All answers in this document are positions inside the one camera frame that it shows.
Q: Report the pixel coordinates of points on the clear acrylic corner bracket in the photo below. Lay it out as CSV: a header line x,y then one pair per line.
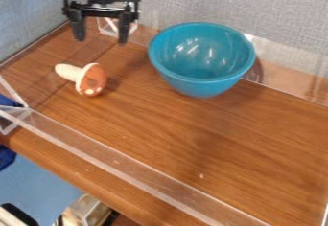
x,y
116,28
13,117

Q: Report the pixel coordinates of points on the brown and white toy mushroom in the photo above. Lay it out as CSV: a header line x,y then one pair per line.
x,y
88,78

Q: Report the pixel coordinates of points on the clear acrylic barrier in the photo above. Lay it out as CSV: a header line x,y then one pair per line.
x,y
284,68
175,193

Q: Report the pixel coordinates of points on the clear acrylic back barrier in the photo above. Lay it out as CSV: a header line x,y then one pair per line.
x,y
284,68

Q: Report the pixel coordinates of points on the clear acrylic front barrier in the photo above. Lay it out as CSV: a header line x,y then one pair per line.
x,y
175,193

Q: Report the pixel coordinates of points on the blue object at left edge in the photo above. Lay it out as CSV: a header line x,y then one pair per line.
x,y
7,154

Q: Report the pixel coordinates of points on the black white object bottom left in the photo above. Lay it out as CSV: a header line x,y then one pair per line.
x,y
12,216

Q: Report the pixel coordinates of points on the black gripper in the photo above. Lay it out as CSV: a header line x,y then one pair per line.
x,y
120,9

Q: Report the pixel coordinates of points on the blue bowl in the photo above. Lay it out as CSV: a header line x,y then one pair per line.
x,y
201,58

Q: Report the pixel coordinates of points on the clear acrylic left corner bracket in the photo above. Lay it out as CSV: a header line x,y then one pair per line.
x,y
13,117

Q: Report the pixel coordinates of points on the metallic object under table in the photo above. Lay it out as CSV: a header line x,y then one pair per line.
x,y
86,212

